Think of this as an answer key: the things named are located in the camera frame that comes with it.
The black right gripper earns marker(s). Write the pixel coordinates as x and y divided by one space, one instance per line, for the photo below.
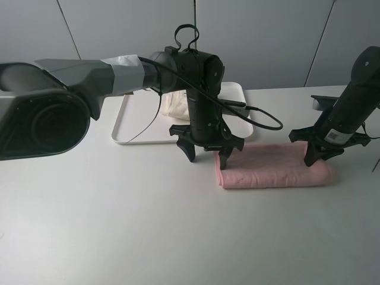
327 138

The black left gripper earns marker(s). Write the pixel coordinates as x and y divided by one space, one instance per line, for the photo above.
206 129

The pink towel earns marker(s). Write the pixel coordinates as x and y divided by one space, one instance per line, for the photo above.
273 166

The cream white towel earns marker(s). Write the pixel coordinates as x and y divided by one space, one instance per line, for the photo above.
175 105

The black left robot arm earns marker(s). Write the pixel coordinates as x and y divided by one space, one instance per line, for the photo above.
46 107

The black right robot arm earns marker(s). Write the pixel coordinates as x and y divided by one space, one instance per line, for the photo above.
341 117

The white plastic tray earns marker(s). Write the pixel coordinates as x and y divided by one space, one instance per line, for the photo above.
139 109

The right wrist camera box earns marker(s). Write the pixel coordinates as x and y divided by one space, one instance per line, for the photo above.
322 103

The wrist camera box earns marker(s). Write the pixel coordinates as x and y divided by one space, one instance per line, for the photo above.
322 103
239 107

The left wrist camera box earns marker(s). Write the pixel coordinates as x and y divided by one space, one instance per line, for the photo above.
239 107

